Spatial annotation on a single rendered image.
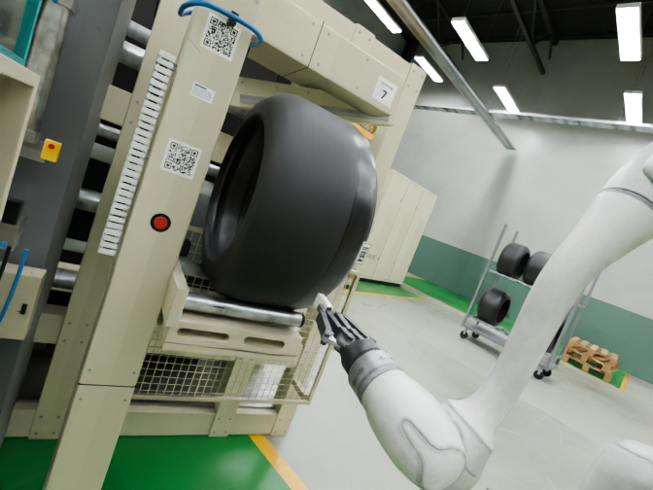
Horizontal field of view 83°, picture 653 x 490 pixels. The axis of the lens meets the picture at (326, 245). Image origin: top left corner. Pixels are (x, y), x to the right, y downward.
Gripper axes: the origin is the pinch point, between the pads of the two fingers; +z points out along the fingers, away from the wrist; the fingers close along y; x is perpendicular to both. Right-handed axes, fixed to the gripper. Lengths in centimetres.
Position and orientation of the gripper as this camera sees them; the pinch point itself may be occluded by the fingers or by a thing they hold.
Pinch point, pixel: (324, 306)
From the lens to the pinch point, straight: 83.7
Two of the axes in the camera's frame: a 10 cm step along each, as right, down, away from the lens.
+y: -8.2, -2.5, -5.1
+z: -4.0, -3.9, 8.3
